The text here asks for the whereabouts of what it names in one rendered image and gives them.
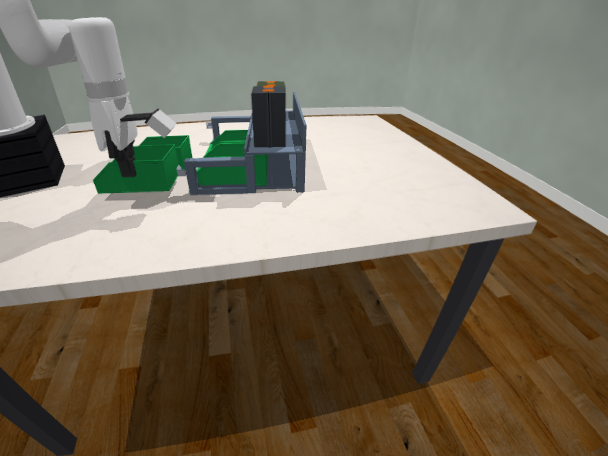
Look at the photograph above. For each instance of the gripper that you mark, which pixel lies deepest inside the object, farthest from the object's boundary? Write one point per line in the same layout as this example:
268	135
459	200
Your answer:
106	114

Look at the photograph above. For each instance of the black case with orange latches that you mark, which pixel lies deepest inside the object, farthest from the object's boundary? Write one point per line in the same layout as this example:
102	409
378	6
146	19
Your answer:
269	116

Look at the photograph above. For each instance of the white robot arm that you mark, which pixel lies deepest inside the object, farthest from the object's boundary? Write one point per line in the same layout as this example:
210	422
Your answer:
44	43

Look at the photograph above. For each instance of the grey shelf rack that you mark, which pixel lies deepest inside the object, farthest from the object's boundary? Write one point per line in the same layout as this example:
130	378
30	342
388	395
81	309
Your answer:
283	171

